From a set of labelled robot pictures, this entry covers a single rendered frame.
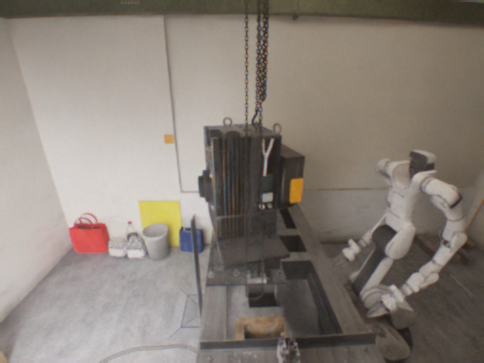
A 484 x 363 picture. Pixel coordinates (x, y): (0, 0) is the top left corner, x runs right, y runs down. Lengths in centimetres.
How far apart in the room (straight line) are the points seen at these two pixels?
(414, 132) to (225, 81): 223
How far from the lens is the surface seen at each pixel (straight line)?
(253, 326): 236
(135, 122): 276
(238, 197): 153
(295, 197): 156
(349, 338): 153
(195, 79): 263
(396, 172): 169
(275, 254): 158
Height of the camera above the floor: 189
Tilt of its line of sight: 22 degrees down
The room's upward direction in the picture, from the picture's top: straight up
